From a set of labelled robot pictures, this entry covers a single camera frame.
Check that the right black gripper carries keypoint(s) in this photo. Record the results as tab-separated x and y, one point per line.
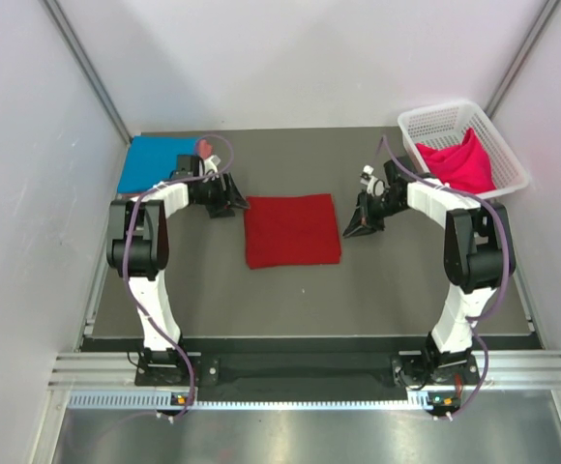
364	222

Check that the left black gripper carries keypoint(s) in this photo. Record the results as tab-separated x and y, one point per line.
227	198

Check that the red t-shirt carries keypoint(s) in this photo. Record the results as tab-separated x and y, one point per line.
291	231

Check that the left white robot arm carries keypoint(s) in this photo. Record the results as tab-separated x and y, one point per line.
137	248

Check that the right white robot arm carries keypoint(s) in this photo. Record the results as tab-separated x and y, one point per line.
478	259

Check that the salmon pink folded t-shirt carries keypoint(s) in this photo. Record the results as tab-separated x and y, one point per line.
202	148

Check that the blue folded t-shirt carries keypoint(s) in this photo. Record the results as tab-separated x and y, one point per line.
151	159

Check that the magenta t-shirt in basket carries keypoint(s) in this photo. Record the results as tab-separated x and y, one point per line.
465	166

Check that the white plastic basket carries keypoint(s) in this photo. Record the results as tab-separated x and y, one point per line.
443	125

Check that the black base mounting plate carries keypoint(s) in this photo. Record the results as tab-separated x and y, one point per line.
405	361

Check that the grey slotted cable duct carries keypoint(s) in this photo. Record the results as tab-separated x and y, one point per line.
174	401

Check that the aluminium frame rail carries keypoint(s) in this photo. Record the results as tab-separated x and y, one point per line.
500	370

